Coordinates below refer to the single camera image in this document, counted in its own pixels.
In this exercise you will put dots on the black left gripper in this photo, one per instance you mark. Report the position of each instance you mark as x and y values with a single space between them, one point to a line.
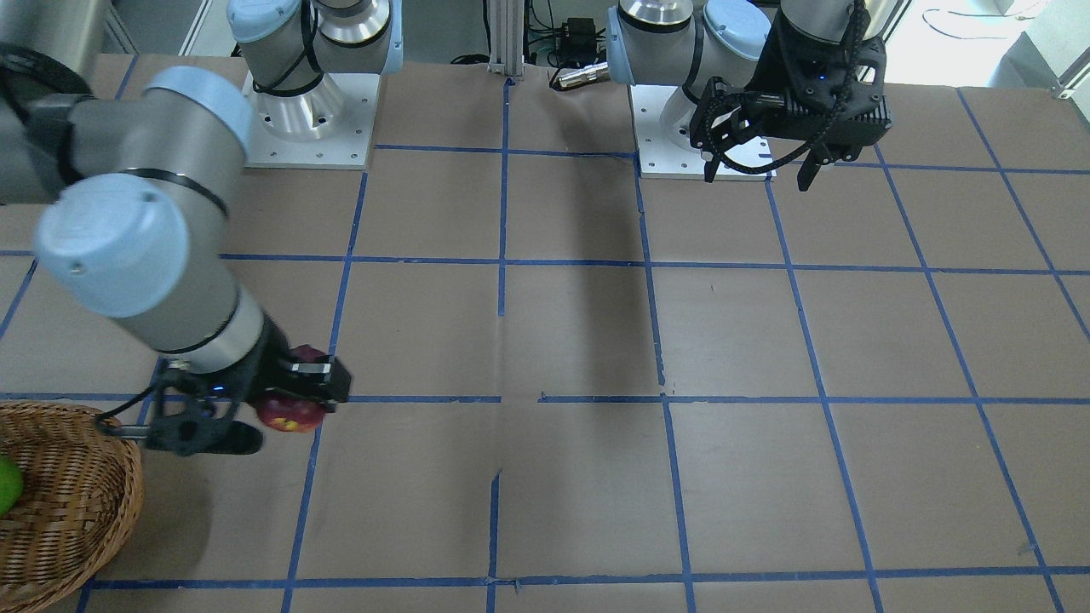
781 61

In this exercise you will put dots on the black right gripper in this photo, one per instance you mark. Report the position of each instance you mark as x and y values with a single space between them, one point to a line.
271 364

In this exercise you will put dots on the dark red apple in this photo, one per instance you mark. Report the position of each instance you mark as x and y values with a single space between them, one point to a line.
286 414

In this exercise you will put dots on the green apple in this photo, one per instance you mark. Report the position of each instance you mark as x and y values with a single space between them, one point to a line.
12 484

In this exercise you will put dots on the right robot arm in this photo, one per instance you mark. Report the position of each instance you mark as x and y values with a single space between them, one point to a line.
136 200

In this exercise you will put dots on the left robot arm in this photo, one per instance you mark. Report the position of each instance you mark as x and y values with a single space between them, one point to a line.
665 52

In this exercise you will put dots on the wicker basket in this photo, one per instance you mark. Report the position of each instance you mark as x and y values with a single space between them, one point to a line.
82 495

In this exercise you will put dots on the aluminium frame post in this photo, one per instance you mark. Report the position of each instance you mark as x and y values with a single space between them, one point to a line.
506 27

